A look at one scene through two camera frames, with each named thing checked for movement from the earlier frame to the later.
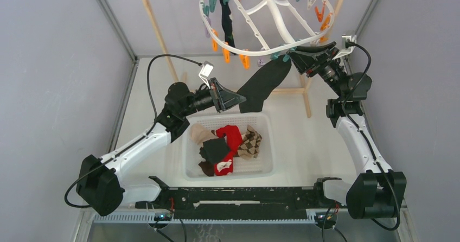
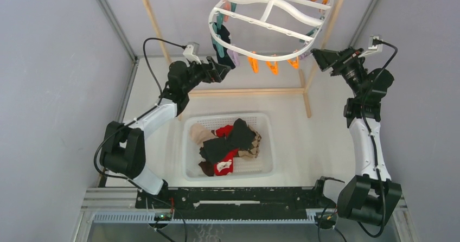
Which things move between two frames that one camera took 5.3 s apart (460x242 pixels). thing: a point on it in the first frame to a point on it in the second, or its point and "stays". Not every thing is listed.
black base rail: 236,203 stays
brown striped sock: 208,167 stays
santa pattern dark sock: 227,23 to 223,32
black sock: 214,150 stays
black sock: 268,76 to 242,134
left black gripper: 223,99 to 215,74
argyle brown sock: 250,147 stays
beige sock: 200,134 stays
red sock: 225,166 stays
